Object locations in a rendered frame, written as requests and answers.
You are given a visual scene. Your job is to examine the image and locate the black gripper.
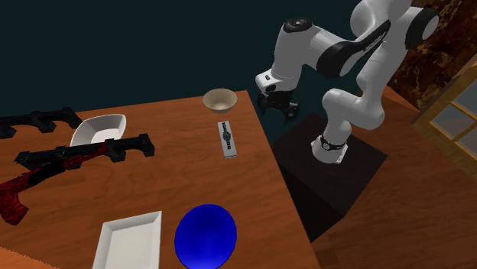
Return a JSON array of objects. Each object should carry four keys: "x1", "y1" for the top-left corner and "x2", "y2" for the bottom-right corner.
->
[{"x1": 257, "y1": 89, "x2": 300, "y2": 125}]

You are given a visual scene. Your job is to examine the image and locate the beige bowl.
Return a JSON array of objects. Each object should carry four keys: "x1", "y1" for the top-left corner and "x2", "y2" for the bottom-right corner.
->
[{"x1": 202, "y1": 88, "x2": 239, "y2": 115}]

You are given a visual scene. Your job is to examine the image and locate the grey box with wristwatch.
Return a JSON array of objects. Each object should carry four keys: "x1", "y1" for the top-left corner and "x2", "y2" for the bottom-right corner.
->
[{"x1": 217, "y1": 120, "x2": 239, "y2": 160}]

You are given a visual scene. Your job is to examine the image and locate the dark robot stand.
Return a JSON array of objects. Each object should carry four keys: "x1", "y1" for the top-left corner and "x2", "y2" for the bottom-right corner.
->
[{"x1": 270, "y1": 112, "x2": 389, "y2": 244}]

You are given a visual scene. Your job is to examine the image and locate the brown wooden table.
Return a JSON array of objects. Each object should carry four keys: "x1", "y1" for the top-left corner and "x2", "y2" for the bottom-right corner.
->
[{"x1": 0, "y1": 89, "x2": 322, "y2": 269}]

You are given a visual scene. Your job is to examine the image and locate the blue round plate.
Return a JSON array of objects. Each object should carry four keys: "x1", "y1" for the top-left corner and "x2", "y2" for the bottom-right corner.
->
[{"x1": 174, "y1": 203, "x2": 239, "y2": 269}]

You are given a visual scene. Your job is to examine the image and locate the wooden framed window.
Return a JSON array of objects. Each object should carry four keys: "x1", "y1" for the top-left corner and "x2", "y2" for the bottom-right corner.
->
[{"x1": 410, "y1": 55, "x2": 477, "y2": 177}]

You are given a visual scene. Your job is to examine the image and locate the white boat-shaped bowl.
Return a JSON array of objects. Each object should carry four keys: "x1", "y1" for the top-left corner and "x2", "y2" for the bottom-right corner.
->
[{"x1": 70, "y1": 113, "x2": 127, "y2": 147}]

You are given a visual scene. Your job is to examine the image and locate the white rectangular tray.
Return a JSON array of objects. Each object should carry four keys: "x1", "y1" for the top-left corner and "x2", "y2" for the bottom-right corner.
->
[{"x1": 91, "y1": 210, "x2": 163, "y2": 269}]

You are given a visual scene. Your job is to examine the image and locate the red and black toy gun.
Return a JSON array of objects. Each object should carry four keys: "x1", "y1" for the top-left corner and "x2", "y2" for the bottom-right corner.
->
[{"x1": 0, "y1": 142, "x2": 110, "y2": 227}]

